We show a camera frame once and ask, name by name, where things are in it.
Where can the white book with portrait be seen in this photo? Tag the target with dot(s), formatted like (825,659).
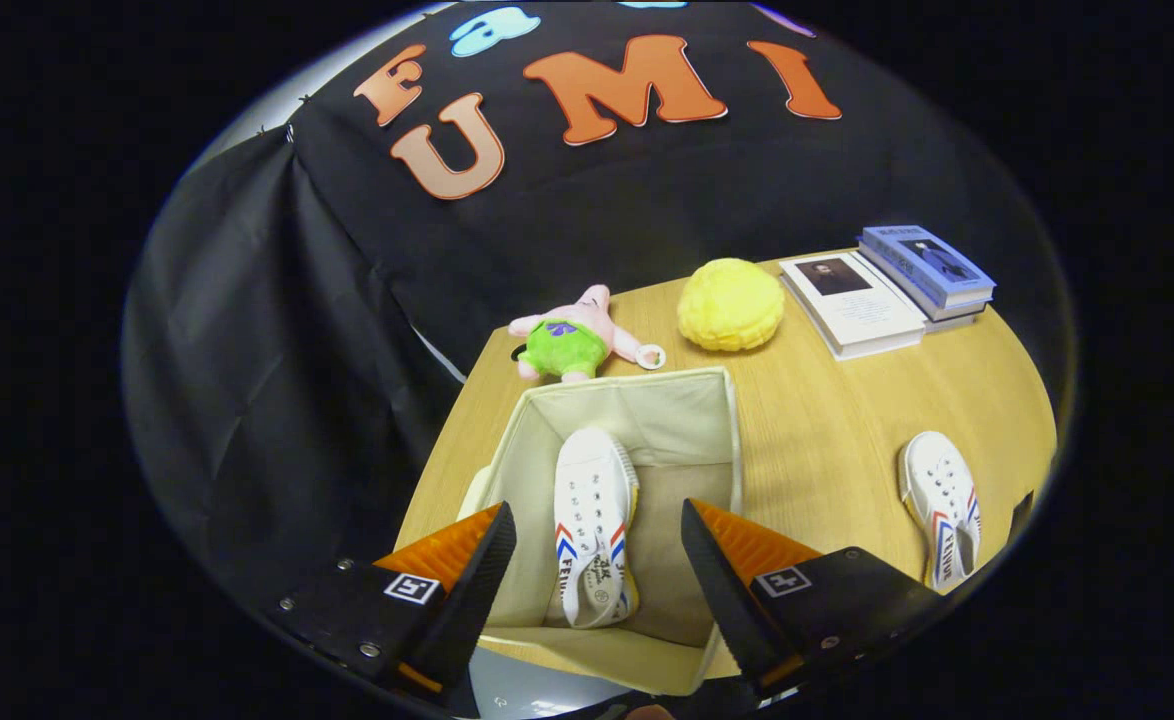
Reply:
(862,310)

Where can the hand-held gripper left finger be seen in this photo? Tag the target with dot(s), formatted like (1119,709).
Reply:
(477,600)

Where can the yellow round plush toy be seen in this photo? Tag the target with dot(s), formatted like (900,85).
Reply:
(732,305)

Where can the white canvas shoe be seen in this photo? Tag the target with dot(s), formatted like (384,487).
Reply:
(592,490)
(937,480)

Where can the beige fabric storage box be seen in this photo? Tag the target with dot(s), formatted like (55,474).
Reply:
(667,420)

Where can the thin grey book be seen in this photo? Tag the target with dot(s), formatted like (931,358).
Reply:
(957,318)

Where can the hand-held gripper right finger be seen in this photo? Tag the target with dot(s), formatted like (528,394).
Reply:
(727,600)

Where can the blue book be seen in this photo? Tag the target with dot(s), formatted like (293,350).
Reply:
(922,255)

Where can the pink starfish plush toy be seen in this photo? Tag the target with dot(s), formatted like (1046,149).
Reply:
(567,345)

